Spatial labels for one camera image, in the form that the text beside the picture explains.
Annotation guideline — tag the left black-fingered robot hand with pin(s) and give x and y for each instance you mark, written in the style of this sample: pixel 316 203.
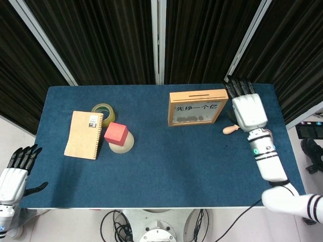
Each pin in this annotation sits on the left black-fingered robot hand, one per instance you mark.
pixel 12 184

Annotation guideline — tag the right black-fingered robot hand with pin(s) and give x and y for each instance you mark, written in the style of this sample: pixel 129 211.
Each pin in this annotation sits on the right black-fingered robot hand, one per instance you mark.
pixel 248 111

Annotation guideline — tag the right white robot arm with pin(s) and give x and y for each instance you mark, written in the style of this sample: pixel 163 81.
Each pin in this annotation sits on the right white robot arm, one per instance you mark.
pixel 270 164

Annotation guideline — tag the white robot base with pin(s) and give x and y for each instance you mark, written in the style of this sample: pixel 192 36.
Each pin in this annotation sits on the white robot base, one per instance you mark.
pixel 157 232

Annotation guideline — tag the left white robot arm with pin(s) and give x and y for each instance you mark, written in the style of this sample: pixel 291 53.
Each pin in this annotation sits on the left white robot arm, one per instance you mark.
pixel 6 219

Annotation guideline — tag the small wooden toy hammer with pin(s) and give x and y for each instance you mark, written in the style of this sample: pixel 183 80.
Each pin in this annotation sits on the small wooden toy hammer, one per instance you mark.
pixel 229 129

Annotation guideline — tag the white sneaker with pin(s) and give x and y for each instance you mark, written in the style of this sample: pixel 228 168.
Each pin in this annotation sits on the white sneaker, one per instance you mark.
pixel 15 233

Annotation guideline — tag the black electronics box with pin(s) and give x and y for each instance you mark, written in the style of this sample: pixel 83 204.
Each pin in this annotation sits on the black electronics box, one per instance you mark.
pixel 308 129

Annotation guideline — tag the black shoe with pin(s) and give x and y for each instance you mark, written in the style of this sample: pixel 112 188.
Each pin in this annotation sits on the black shoe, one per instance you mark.
pixel 313 151

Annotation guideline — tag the black ribbed partition screen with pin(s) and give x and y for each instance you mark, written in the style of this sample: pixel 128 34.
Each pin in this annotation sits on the black ribbed partition screen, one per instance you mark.
pixel 297 50
pixel 202 37
pixel 101 37
pixel 15 75

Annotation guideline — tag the beige spiral notebook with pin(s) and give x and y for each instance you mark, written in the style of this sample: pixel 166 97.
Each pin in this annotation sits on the beige spiral notebook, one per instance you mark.
pixel 82 136

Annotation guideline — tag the red cube block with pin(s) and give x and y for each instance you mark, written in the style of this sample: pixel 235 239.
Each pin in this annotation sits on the red cube block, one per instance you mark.
pixel 114 133

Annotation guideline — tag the blue velvet table cloth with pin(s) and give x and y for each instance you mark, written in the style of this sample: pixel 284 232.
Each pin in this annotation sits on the blue velvet table cloth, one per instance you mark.
pixel 151 171

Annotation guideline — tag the clear yellowish tape roll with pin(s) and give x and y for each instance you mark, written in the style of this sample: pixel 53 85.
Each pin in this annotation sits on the clear yellowish tape roll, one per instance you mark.
pixel 112 119

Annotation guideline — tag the beige upturned bowl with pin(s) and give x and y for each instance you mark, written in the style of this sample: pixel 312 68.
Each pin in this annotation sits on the beige upturned bowl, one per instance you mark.
pixel 127 146

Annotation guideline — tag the black chair castor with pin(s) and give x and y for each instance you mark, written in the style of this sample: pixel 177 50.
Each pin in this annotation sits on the black chair castor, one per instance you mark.
pixel 309 221

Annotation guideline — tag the wooden frame money box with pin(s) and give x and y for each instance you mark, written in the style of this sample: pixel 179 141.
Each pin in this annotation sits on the wooden frame money box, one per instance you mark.
pixel 196 97

